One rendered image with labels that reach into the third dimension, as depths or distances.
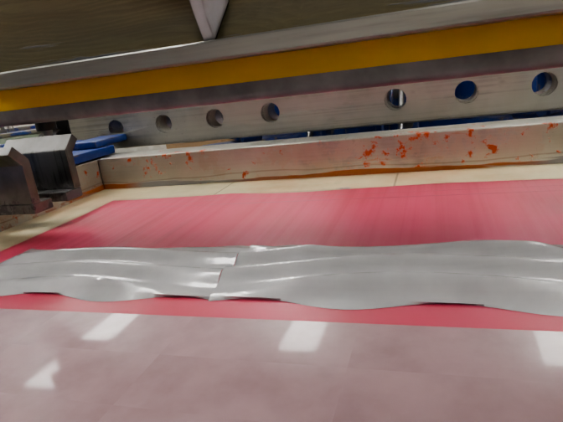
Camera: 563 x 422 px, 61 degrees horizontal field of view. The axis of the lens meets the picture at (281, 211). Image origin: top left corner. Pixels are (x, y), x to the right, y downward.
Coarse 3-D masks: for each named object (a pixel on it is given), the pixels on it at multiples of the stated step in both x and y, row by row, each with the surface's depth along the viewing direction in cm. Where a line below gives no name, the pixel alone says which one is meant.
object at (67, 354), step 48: (48, 240) 37; (96, 240) 35; (144, 240) 34; (192, 240) 32; (240, 240) 31; (0, 336) 22; (48, 336) 22; (96, 336) 21; (144, 336) 20; (0, 384) 18; (48, 384) 18; (96, 384) 17
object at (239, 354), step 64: (320, 192) 41; (384, 192) 38; (448, 192) 36; (512, 192) 34; (192, 320) 21; (256, 320) 21; (320, 320) 20; (384, 320) 19; (448, 320) 19; (512, 320) 18; (192, 384) 17; (256, 384) 16; (320, 384) 16; (384, 384) 15; (448, 384) 15; (512, 384) 15
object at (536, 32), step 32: (448, 32) 24; (480, 32) 24; (512, 32) 23; (544, 32) 23; (192, 64) 29; (224, 64) 28; (256, 64) 28; (288, 64) 27; (320, 64) 27; (352, 64) 26; (384, 64) 26; (0, 96) 34; (32, 96) 33; (64, 96) 32; (96, 96) 31
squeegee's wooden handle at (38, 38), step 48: (0, 0) 30; (48, 0) 29; (96, 0) 28; (144, 0) 27; (240, 0) 26; (288, 0) 25; (336, 0) 24; (384, 0) 24; (432, 0) 23; (0, 48) 31; (48, 48) 30; (96, 48) 29; (144, 48) 28
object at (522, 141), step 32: (416, 128) 45; (448, 128) 43; (480, 128) 41; (512, 128) 40; (544, 128) 39; (96, 160) 53; (128, 160) 52; (160, 160) 51; (192, 160) 50; (224, 160) 49; (256, 160) 48; (288, 160) 47; (320, 160) 46; (352, 160) 45; (384, 160) 44; (416, 160) 43; (448, 160) 42; (480, 160) 42; (512, 160) 41; (544, 160) 40; (96, 192) 53; (0, 224) 41
